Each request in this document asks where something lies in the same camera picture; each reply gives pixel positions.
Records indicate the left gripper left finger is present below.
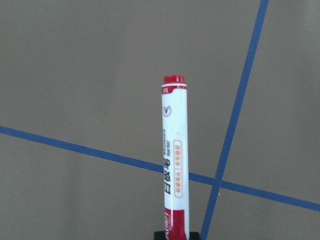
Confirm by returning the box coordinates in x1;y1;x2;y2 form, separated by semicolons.
153;231;163;240

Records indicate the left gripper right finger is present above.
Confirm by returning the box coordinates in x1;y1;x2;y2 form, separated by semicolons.
189;231;201;240

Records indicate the red white marker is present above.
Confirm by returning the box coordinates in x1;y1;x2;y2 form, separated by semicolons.
161;75;190;240

